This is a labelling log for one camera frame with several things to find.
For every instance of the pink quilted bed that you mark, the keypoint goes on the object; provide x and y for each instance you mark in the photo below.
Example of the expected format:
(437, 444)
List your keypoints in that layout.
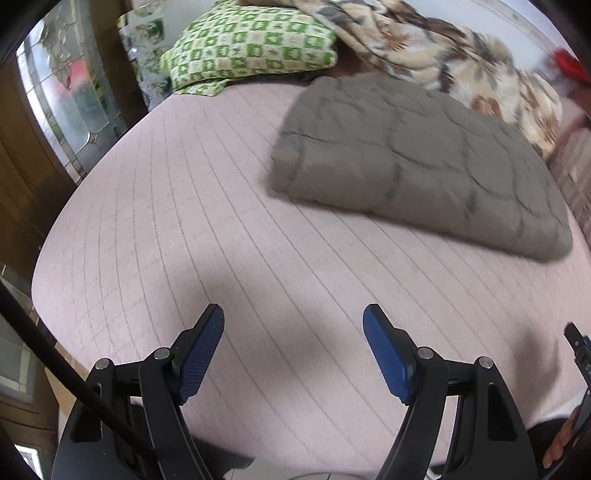
(207, 230)

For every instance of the olive green hooded jacket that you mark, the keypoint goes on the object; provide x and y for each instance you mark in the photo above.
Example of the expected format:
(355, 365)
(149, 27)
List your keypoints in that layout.
(415, 170)

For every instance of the beige leaf print blanket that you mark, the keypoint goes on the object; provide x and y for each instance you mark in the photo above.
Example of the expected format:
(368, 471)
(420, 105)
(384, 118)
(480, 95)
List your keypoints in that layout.
(461, 60)

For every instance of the striped floral headboard cushion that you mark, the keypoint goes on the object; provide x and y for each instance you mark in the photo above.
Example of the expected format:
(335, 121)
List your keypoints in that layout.
(572, 170)

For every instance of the floral grey pillow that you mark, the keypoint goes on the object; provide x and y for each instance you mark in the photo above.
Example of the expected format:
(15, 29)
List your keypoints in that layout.
(147, 64)

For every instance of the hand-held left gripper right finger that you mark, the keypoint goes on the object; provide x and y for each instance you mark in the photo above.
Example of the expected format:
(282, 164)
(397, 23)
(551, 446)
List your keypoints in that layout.
(388, 353)

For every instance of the person's right hand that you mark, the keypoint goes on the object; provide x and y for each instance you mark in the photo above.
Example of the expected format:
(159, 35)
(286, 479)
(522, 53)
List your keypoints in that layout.
(563, 438)

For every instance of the stained glass door panel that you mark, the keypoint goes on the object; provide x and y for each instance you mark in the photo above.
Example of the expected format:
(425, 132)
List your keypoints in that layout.
(78, 92)

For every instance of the brown wooden door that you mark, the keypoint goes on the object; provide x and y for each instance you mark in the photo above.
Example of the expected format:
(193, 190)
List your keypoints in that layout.
(23, 194)

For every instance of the green checkered pillow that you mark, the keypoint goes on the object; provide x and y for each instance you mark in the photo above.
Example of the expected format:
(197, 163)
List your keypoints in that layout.
(249, 46)

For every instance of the red cloth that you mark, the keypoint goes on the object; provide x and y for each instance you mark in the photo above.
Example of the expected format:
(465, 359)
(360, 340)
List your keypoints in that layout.
(570, 64)

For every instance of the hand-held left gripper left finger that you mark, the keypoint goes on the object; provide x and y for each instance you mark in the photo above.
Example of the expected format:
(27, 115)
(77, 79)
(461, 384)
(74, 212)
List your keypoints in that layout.
(201, 355)

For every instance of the dark red pillow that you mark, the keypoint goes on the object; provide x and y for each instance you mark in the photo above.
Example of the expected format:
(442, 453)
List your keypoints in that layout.
(348, 67)

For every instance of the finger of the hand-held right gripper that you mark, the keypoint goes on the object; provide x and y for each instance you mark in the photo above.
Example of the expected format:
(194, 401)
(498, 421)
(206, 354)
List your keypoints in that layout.
(577, 344)

